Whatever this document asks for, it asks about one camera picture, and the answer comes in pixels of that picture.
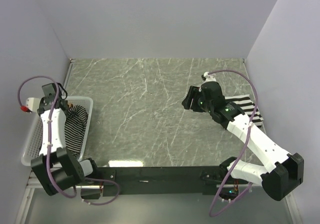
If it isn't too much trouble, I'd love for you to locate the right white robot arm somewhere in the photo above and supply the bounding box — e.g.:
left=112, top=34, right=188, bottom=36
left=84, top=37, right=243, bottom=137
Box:
left=181, top=81, right=304, bottom=201

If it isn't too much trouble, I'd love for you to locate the thin-striped black white tank top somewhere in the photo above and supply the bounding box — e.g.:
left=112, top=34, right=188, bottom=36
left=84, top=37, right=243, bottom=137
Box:
left=37, top=104, right=89, bottom=160

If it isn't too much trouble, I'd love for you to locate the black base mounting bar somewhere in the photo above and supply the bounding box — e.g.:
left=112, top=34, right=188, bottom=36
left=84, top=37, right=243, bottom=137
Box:
left=75, top=166, right=227, bottom=197

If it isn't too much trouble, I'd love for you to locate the aluminium frame rail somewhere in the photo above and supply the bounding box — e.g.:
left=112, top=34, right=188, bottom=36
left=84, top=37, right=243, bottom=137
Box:
left=26, top=168, right=292, bottom=189

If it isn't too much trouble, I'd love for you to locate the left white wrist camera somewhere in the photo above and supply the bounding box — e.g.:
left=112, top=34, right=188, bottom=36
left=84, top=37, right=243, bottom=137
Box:
left=20, top=97, right=41, bottom=113

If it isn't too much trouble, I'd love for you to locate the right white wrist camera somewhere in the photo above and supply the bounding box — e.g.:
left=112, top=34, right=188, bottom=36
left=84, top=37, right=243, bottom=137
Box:
left=201, top=71, right=217, bottom=83

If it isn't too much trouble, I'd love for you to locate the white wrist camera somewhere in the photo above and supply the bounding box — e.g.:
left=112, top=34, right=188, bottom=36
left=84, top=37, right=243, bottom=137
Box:
left=201, top=71, right=217, bottom=83
left=20, top=97, right=41, bottom=113

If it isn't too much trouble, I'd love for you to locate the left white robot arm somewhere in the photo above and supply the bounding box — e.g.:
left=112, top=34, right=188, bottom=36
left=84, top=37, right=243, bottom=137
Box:
left=30, top=82, right=100, bottom=199

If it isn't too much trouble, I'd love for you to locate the wide-striped black white tank top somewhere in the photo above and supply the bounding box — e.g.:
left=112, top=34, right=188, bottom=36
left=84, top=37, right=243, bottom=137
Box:
left=225, top=94, right=264, bottom=128

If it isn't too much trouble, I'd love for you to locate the white plastic basket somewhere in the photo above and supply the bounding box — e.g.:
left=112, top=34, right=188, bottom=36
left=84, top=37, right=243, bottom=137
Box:
left=21, top=96, right=94, bottom=167

